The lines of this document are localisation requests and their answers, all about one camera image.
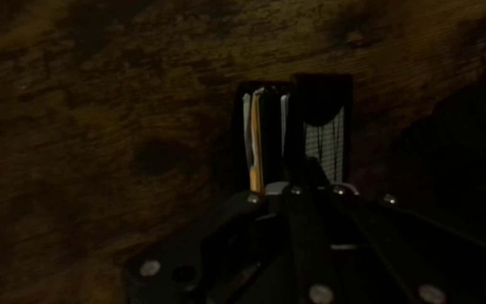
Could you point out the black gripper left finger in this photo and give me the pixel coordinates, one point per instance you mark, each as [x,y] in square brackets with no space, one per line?
[210,253]

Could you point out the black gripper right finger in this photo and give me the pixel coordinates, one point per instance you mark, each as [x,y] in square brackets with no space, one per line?
[401,253]

